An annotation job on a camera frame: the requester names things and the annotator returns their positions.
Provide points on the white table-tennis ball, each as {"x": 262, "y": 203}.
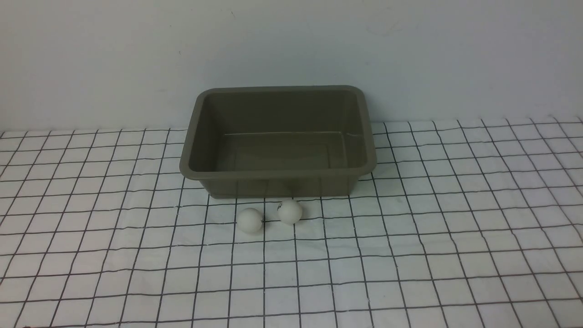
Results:
{"x": 249, "y": 220}
{"x": 289, "y": 212}

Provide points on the olive plastic bin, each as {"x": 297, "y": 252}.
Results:
{"x": 263, "y": 142}

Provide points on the white grid-pattern tablecloth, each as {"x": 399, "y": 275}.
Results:
{"x": 462, "y": 224}

